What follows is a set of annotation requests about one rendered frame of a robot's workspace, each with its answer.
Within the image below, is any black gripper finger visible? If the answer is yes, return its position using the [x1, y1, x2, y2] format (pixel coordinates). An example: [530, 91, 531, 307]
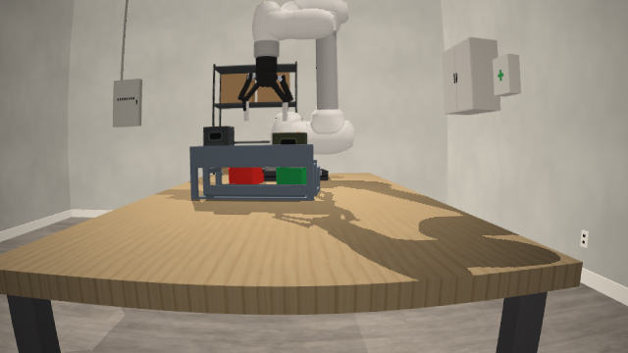
[270, 75, 293, 122]
[237, 73, 267, 122]

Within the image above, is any green bin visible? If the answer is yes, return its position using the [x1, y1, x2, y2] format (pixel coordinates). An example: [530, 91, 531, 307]
[276, 168, 306, 184]

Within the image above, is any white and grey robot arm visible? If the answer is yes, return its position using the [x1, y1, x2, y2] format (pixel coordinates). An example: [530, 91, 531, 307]
[252, 0, 354, 155]

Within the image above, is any red bin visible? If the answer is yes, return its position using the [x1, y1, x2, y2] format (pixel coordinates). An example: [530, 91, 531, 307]
[229, 168, 264, 184]

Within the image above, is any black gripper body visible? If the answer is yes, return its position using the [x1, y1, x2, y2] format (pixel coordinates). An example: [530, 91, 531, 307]
[255, 56, 278, 87]

